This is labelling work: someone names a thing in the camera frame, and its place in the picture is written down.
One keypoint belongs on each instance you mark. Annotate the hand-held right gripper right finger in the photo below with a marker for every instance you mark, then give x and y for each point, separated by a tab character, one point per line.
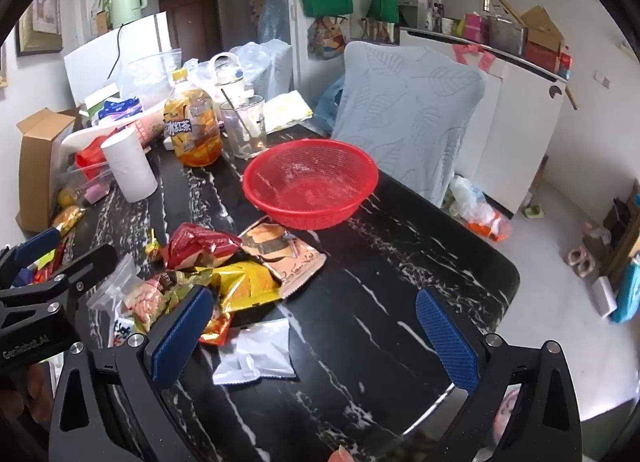
445	342

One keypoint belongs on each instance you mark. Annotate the clear zip bag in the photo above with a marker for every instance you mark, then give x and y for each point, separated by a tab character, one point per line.
112	287

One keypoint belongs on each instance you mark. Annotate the yellow snack bag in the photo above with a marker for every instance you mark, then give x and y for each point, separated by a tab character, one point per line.
245	287

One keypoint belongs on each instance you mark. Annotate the iced tea bottle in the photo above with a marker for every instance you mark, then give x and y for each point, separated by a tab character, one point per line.
192	127

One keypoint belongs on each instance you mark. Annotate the white cabinet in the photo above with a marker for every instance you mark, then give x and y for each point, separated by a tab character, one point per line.
520	107

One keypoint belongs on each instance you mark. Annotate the clear plastic tub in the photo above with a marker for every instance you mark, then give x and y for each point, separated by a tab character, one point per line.
152	74

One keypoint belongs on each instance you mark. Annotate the metal spoon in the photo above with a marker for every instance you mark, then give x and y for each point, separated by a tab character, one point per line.
239	117

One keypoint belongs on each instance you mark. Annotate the green brown snack packet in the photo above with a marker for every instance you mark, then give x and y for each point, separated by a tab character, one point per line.
172	283

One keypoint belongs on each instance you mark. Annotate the metal tin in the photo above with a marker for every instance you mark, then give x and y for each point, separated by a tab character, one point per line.
507	37

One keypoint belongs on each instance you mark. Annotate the person's left hand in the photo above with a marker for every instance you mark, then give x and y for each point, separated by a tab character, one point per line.
27	392

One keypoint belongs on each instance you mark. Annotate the pink patterned paper cup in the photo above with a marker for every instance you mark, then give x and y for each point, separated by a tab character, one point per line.
150	127

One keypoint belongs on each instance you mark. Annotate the red packet in clear box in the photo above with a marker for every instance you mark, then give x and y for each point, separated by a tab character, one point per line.
90	157

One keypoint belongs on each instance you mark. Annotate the yellow white paper packet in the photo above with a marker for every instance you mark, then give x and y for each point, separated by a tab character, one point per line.
287	109

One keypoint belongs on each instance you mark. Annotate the white snack packet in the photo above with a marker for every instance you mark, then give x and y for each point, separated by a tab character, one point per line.
260	352

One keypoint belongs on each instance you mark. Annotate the pair of pink slippers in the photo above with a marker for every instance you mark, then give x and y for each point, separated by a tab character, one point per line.
582	262

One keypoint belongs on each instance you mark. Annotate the peach seaweed cracker packet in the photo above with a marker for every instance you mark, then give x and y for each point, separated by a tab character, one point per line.
295	267

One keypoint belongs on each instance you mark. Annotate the small red gold candy packet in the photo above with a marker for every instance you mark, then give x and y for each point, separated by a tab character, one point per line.
216	327

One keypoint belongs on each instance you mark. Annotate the plastic bags on floor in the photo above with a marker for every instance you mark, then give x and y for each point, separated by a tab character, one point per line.
480	212

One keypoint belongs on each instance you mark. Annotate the white fridge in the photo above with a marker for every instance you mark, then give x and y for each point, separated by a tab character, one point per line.
100	62

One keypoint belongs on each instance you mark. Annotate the brown door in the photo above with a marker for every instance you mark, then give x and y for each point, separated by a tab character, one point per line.
192	22

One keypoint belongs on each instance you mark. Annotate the patterned cloth bag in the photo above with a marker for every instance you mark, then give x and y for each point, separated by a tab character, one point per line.
325	39

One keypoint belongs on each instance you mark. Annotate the white paper roll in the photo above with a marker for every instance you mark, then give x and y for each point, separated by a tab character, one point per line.
129	167

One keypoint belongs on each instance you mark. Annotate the brown cardboard box on cabinet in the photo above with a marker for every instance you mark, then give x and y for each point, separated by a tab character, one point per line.
542	29

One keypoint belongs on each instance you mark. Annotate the blue tissue packet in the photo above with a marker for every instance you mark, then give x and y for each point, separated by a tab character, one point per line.
120	109

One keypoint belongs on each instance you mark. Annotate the clear plastic bags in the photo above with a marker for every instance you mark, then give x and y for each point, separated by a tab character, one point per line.
265	62

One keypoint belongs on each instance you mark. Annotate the clear drinking glass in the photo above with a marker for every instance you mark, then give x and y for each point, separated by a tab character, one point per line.
245	132

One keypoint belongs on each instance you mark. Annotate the red plastic basket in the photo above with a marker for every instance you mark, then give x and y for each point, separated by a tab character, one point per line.
310	212

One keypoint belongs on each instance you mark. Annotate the large dark red snack bag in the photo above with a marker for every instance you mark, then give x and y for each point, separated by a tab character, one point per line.
195	247

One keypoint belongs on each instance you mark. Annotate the chair with light blue cover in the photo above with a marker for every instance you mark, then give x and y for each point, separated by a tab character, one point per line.
405	112

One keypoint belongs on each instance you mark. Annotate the pink snack bag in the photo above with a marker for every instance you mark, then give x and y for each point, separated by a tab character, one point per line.
147	304

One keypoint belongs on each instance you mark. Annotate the light green kettle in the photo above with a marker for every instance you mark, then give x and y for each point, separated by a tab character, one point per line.
125	4

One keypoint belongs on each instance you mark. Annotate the framed picture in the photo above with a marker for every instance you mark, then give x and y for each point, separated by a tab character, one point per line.
40	17

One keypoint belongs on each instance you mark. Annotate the pile of small snack packets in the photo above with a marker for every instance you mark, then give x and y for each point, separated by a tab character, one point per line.
50	262

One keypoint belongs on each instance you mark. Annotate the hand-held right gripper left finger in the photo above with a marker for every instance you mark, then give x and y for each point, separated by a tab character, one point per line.
182	337

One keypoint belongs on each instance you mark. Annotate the yellow lollipop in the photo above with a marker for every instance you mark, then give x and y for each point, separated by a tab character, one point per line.
153	249

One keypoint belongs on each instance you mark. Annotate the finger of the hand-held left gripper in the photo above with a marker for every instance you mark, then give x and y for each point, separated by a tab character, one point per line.
35	244
92	262

